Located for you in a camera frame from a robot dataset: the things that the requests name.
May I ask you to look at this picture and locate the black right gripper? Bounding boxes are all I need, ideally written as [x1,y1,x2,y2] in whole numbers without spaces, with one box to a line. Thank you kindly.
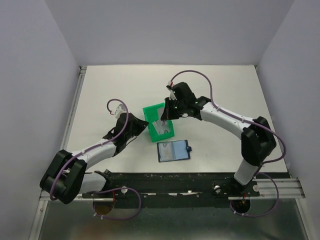
[161,97,186,121]

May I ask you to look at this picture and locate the green plastic bin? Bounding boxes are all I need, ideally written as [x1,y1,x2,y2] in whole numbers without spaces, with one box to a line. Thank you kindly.
[142,103,175,142]

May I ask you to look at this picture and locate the blue leather card holder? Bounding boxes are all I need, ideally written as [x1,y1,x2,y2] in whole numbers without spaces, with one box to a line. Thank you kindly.
[156,140,192,163]

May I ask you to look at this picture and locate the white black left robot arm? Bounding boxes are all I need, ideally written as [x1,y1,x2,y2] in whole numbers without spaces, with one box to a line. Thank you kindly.
[39,113,149,204]

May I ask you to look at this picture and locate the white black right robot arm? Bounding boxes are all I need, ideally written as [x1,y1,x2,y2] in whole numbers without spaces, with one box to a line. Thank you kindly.
[160,82,277,196]

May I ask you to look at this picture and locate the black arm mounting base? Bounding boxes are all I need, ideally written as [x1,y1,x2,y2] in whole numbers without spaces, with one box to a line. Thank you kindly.
[82,170,260,209]

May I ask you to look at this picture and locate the aluminium front frame rail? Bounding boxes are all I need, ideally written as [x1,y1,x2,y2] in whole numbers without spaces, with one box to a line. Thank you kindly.
[28,192,50,240]

